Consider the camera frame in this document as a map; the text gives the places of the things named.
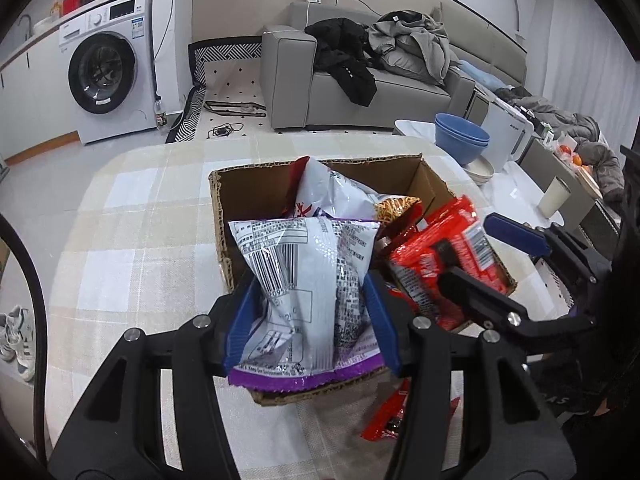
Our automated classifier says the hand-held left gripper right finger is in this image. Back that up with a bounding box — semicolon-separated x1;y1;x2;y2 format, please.
362;272;578;480

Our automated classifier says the thin black floor cable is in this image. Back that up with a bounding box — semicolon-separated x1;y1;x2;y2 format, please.
207;122;244;139

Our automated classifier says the brown grey coat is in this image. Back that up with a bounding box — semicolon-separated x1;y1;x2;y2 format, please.
577;140;625;202

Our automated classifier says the white cup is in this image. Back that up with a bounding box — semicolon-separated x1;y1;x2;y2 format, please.
537;176;572;219

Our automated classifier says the white sneaker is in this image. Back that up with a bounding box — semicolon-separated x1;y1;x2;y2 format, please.
0;305;35;361
17;345;37;383

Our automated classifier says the grey sofa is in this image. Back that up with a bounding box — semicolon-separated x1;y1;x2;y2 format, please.
260;1;526;133

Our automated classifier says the dark grey coat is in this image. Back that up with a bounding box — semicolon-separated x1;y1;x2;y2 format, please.
500;86;601;142

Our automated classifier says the silver purple snack bag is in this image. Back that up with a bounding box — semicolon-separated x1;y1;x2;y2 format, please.
227;216;391;393

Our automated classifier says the white washing machine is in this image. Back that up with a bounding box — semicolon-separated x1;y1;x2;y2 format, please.
59;0;161;146

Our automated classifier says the white bowl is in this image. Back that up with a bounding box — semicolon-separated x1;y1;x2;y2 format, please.
464;156;497;186

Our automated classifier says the blue bowl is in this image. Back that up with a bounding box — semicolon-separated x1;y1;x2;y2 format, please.
434;112;490;164
462;136;492;166

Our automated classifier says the silver red noodle snack bag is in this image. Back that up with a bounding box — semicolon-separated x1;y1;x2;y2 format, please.
282;156;425;228

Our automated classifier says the black jacket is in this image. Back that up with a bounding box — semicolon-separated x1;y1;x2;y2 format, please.
304;17;378;107

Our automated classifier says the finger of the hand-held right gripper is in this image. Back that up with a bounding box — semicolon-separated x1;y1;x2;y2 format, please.
437;266;599;357
484;212;612;282

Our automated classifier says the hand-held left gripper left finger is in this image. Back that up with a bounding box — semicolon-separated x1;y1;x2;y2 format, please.
47;277;261;480

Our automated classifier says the light blue cloth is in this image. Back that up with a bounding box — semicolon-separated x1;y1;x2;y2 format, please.
457;60;503;92

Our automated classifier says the brown cardboard box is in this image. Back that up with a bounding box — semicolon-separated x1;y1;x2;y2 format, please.
208;154;517;407

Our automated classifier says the white electric kettle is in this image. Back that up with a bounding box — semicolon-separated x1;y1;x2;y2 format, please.
482;101;537;162

